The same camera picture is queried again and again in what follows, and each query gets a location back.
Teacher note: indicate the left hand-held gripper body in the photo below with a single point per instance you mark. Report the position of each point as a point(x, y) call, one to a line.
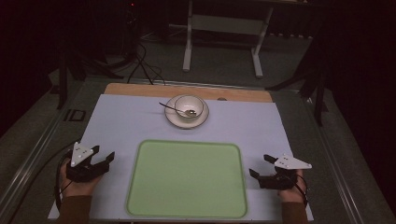
point(81, 169)

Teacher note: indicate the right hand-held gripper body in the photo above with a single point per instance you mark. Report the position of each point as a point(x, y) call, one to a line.
point(281, 177)

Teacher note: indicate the person's left hand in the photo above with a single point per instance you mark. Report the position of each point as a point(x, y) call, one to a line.
point(80, 188)

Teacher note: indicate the person's right hand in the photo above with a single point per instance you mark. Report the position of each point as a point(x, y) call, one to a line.
point(294, 193)

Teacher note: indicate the pale table sheet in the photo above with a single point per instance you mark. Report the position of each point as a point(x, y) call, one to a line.
point(115, 124)

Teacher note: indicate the green tray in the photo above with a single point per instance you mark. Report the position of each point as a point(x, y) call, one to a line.
point(186, 179)

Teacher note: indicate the metal spoon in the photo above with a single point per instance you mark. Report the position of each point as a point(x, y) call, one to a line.
point(177, 109)

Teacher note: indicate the white saucer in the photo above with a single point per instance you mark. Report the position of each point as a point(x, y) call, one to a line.
point(186, 123)

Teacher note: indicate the white bowl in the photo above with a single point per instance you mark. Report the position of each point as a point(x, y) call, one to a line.
point(189, 105)

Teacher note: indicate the black tripod stand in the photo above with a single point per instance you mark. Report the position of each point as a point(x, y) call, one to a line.
point(314, 71)

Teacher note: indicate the black rectangular floor bracket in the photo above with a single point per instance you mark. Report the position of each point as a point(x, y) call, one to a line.
point(74, 115)

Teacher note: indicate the white metal table frame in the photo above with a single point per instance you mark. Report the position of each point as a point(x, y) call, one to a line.
point(222, 25)

